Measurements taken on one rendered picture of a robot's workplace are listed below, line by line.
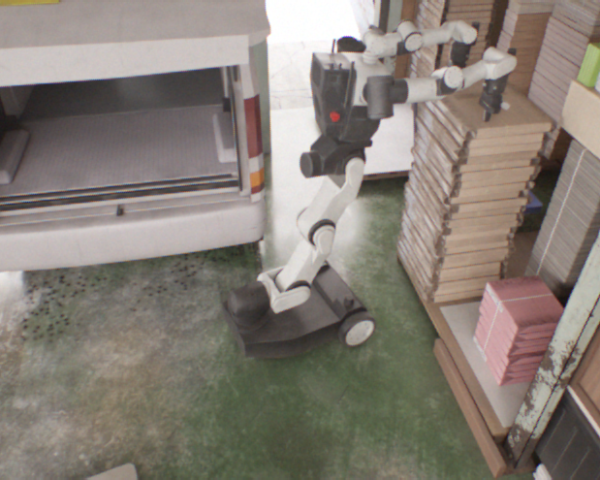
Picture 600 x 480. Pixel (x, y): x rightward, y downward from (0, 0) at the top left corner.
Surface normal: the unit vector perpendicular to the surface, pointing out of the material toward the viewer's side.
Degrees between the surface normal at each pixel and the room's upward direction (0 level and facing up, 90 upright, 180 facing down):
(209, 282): 0
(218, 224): 86
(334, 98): 88
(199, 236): 89
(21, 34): 11
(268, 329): 0
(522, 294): 0
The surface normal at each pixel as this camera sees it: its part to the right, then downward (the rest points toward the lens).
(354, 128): 0.19, 0.74
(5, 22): 0.05, -0.65
